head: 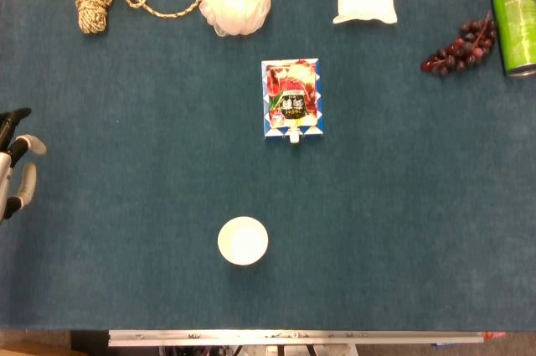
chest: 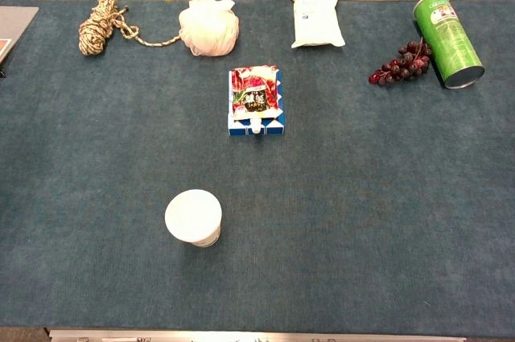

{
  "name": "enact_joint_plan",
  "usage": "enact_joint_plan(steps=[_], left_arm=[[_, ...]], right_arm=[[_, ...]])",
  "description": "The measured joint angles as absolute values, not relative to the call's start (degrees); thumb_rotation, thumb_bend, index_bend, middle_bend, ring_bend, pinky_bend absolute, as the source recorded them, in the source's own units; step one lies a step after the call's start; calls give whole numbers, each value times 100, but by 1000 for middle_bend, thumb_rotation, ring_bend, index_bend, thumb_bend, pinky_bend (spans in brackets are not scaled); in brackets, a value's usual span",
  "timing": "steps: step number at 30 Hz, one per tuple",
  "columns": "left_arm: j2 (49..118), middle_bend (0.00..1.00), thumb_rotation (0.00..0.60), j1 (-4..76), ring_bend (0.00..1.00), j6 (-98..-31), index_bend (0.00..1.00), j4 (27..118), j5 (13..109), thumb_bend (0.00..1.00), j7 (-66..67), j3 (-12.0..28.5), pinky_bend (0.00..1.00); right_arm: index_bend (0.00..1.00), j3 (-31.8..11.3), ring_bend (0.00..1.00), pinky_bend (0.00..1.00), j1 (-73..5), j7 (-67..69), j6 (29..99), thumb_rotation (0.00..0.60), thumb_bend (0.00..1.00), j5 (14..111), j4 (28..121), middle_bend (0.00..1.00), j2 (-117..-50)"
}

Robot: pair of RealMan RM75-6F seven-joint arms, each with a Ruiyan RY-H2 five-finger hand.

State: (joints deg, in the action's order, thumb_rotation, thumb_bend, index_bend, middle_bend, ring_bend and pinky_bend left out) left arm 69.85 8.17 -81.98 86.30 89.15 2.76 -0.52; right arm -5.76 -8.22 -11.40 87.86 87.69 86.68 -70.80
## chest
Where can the white lidded paper cup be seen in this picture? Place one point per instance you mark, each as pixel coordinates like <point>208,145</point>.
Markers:
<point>192,216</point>

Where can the dark red grape bunch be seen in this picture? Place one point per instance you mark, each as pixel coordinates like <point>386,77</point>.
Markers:
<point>402,64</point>

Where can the grey laptop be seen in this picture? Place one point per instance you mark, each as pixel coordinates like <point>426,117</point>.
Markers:
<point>12,26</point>

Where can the white tissue pack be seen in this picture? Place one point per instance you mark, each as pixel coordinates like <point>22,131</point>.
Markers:
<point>316,20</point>

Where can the blue table cloth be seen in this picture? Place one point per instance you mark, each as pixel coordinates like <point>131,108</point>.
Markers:
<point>362,197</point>

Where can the green cylindrical chip can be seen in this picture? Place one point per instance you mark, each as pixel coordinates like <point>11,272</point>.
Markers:
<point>448,40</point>

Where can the red spouted drink pouch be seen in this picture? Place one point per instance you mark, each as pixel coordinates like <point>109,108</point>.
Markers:
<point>254,90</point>

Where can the white knotted plastic bag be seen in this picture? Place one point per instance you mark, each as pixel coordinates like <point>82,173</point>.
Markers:
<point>209,28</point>

